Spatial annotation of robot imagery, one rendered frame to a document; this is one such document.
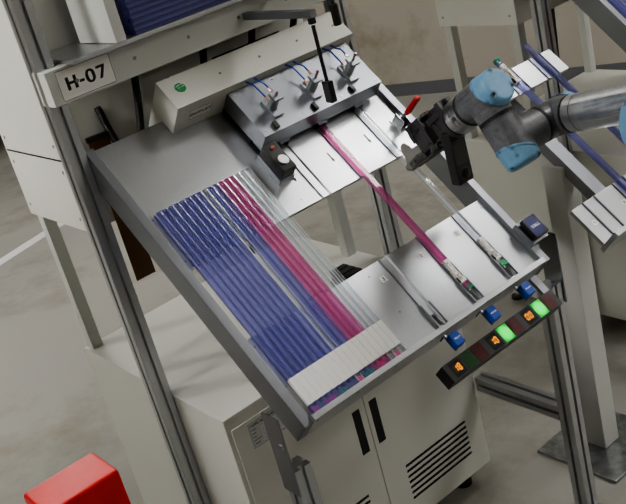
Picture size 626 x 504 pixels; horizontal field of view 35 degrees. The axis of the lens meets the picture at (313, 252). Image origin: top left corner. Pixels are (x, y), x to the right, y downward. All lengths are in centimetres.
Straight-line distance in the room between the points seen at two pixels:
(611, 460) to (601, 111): 113
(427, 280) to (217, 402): 52
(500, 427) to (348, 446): 73
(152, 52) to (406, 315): 73
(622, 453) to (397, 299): 99
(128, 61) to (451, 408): 117
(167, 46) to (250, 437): 83
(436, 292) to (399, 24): 428
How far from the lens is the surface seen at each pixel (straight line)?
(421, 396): 245
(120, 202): 200
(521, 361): 322
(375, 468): 241
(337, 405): 182
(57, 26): 215
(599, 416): 273
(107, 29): 200
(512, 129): 193
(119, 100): 221
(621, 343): 325
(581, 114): 195
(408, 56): 624
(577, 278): 252
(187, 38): 211
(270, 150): 207
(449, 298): 204
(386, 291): 200
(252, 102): 213
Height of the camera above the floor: 168
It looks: 23 degrees down
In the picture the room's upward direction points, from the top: 15 degrees counter-clockwise
